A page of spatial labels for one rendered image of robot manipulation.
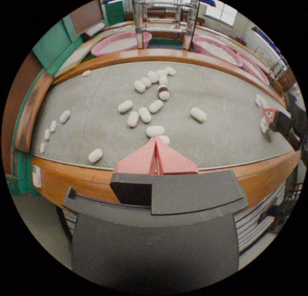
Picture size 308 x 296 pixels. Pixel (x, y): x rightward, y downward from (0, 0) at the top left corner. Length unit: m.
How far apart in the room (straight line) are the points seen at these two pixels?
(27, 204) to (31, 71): 1.16
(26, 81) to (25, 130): 0.19
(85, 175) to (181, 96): 0.26
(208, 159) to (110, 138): 0.20
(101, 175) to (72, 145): 0.11
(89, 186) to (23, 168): 0.33
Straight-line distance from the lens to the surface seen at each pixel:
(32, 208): 1.41
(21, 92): 0.50
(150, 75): 0.27
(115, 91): 0.28
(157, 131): 0.19
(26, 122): 0.43
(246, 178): 0.26
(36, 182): 0.37
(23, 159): 0.47
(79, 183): 0.23
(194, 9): 0.37
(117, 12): 2.88
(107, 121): 0.24
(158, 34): 0.65
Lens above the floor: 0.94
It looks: 76 degrees down
